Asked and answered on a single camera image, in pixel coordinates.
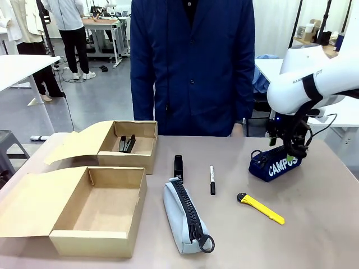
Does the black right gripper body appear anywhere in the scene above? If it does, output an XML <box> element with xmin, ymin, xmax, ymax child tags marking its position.
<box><xmin>266</xmin><ymin>112</ymin><xmax>311</xmax><ymax>154</ymax></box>

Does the navy CAMPUS pencil case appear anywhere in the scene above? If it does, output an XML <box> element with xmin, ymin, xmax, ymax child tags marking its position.
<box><xmin>248</xmin><ymin>145</ymin><xmax>305</xmax><ymax>183</ymax></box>

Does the black stapler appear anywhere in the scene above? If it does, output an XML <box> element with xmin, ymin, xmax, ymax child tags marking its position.
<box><xmin>173</xmin><ymin>154</ymin><xmax>185</xmax><ymax>182</ymax></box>

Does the small cardboard box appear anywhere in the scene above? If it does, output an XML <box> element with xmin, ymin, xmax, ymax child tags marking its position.
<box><xmin>44</xmin><ymin>120</ymin><xmax>159</xmax><ymax>175</ymax></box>

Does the large open cardboard box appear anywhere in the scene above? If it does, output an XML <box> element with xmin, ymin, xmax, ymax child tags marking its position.
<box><xmin>0</xmin><ymin>165</ymin><xmax>148</xmax><ymax>259</ymax></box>

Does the person's left hand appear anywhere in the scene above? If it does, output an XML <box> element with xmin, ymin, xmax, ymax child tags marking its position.
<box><xmin>232</xmin><ymin>123</ymin><xmax>245</xmax><ymax>138</ymax></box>

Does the white long table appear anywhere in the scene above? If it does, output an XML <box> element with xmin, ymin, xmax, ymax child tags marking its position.
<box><xmin>254</xmin><ymin>57</ymin><xmax>359</xmax><ymax>146</ymax></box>

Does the yellow utility knife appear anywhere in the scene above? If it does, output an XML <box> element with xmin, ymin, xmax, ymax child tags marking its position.
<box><xmin>237</xmin><ymin>192</ymin><xmax>286</xmax><ymax>226</ymax></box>

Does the light blue cloth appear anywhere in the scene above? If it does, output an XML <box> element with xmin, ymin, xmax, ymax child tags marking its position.
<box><xmin>252</xmin><ymin>54</ymin><xmax>281</xmax><ymax>94</ymax></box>

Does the white black marker pen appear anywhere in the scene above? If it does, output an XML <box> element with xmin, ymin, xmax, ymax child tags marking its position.
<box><xmin>209</xmin><ymin>165</ymin><xmax>217</xmax><ymax>196</ymax></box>

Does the wooden desk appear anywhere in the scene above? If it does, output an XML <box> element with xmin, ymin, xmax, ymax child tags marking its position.
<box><xmin>292</xmin><ymin>35</ymin><xmax>340</xmax><ymax>59</ymax></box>

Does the black square container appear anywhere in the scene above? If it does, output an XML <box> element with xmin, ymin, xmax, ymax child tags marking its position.
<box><xmin>318</xmin><ymin>31</ymin><xmax>332</xmax><ymax>47</ymax></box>

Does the dark blue bottle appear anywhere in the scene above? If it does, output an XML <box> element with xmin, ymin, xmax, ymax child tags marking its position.
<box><xmin>334</xmin><ymin>32</ymin><xmax>346</xmax><ymax>53</ymax></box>

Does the small brown carton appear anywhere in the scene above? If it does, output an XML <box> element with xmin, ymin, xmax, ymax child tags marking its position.
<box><xmin>309</xmin><ymin>18</ymin><xmax>323</xmax><ymax>43</ymax></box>

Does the person in navy jacket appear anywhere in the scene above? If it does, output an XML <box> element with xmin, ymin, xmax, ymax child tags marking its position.
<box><xmin>130</xmin><ymin>0</ymin><xmax>256</xmax><ymax>137</ymax></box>

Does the light grey zipper pencil case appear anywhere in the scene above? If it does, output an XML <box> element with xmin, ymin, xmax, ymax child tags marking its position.
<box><xmin>162</xmin><ymin>177</ymin><xmax>216</xmax><ymax>255</ymax></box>

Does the grey workbench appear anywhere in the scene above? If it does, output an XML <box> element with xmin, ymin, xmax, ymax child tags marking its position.
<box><xmin>81</xmin><ymin>15</ymin><xmax>131</xmax><ymax>69</ymax></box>

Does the person in white shirt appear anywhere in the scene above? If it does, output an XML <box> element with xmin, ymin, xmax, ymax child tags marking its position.
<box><xmin>41</xmin><ymin>0</ymin><xmax>96</xmax><ymax>81</ymax></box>

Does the black tripod pole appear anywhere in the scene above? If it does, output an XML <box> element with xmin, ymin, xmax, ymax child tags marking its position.
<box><xmin>35</xmin><ymin>0</ymin><xmax>57</xmax><ymax>58</ymax></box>

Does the grey metal stool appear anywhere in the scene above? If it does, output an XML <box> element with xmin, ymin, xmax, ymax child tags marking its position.
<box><xmin>0</xmin><ymin>129</ymin><xmax>31</xmax><ymax>176</ymax></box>

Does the white side table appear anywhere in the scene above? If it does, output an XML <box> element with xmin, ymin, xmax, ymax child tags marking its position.
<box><xmin>0</xmin><ymin>54</ymin><xmax>61</xmax><ymax>136</ymax></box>

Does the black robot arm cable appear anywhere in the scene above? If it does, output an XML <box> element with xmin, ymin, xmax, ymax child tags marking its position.
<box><xmin>280</xmin><ymin>99</ymin><xmax>338</xmax><ymax>157</ymax></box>

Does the black floor cable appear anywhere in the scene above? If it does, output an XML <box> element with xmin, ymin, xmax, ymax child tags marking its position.
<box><xmin>52</xmin><ymin>63</ymin><xmax>85</xmax><ymax>132</ymax></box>

